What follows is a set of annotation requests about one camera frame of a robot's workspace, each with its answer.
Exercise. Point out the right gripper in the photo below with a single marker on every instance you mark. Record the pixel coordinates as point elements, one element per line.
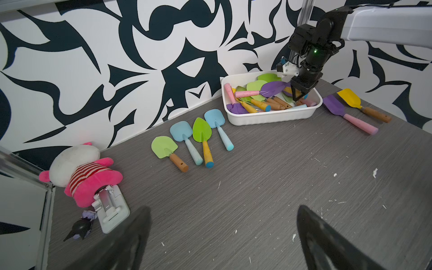
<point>316,45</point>

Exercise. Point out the white phone stand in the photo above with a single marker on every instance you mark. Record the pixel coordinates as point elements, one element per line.
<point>111,207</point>

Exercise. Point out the purple pointed shovel pink handle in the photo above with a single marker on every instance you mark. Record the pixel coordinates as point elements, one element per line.
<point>337,108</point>

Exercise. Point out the white storage box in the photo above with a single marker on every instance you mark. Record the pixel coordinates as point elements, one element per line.
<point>265,117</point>

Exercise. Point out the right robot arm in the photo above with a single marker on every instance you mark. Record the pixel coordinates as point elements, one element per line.
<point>400,25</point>

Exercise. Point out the light blue round shovel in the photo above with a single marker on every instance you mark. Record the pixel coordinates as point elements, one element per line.
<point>181,132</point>

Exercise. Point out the light blue toy shovel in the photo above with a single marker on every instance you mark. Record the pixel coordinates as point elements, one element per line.
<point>216,120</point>

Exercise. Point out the green shovel yellow handle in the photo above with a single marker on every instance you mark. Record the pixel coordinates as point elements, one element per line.
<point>202,132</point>

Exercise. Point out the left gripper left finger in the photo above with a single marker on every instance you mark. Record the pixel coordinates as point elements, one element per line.
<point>123,248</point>

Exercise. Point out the purple round shovel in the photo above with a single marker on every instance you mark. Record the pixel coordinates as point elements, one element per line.
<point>260,87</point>

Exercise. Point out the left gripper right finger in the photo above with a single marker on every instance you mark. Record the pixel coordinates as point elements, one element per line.
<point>326,249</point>

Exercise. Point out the yellow shovel wooden handle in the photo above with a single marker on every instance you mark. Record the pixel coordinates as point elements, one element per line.
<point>355,102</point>

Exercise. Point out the pink white plush doll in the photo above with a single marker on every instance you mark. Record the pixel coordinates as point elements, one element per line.
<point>81,172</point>

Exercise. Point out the small black purple figurine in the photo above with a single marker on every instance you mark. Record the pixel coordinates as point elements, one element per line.
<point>82,228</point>

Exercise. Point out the green shovel orange handle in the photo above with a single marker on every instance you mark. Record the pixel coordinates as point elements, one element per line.
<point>164,147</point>

